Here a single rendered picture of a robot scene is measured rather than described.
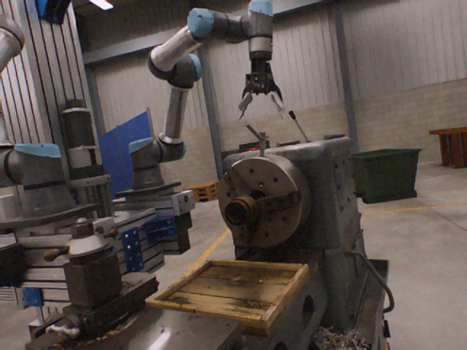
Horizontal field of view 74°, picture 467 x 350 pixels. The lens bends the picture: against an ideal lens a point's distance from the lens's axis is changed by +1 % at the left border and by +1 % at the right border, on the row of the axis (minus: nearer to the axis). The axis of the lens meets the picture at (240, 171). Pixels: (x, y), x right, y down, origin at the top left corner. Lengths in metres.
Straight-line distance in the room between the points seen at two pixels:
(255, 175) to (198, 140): 10.93
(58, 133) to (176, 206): 0.55
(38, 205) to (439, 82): 11.47
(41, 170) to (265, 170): 0.70
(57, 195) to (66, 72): 0.59
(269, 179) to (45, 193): 0.70
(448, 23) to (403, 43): 1.29
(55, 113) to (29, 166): 0.35
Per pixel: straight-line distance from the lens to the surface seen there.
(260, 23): 1.01
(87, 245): 0.64
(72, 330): 0.66
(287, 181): 0.99
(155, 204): 1.44
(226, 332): 0.57
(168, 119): 1.47
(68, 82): 1.51
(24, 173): 1.16
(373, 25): 11.89
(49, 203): 1.12
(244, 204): 0.92
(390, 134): 11.37
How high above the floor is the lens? 1.26
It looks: 4 degrees down
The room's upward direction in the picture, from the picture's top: 9 degrees counter-clockwise
